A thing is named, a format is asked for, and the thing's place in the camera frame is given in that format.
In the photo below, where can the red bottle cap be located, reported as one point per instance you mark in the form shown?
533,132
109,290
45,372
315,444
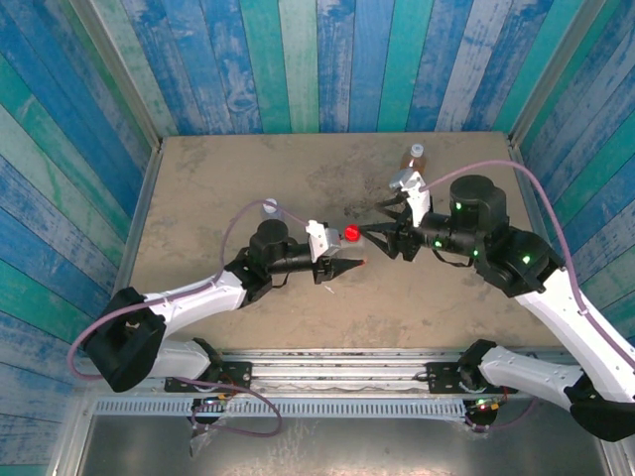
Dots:
352,233

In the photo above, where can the white cap red print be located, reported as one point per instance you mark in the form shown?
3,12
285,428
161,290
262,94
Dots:
270,204

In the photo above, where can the amber tea bottle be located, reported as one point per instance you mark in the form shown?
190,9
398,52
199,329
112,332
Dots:
412,162

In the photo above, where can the white cap blue print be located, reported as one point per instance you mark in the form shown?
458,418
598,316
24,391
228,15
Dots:
417,150

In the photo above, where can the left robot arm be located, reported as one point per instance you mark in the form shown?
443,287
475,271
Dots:
198,297

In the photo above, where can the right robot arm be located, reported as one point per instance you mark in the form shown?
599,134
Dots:
555,312

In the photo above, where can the controller board with LEDs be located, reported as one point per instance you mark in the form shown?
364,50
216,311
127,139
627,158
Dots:
483,405
211,402

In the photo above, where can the steel sheet panel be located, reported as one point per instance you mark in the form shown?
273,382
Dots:
347,446

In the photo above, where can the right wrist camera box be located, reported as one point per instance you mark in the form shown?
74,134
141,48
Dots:
416,198

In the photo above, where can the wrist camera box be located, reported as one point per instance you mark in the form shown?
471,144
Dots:
416,198
322,240

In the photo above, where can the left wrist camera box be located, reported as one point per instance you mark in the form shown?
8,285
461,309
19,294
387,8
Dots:
322,240

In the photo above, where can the aluminium table side rail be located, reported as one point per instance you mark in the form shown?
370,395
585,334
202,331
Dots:
531,198
134,233

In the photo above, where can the aluminium rail frame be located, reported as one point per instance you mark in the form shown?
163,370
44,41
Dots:
337,372

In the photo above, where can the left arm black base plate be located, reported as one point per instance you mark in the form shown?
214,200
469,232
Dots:
238,378

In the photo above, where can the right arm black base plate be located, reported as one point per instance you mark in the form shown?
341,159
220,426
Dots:
441,378

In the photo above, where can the aluminium corner post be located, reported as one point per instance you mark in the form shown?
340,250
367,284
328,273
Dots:
555,74
124,79

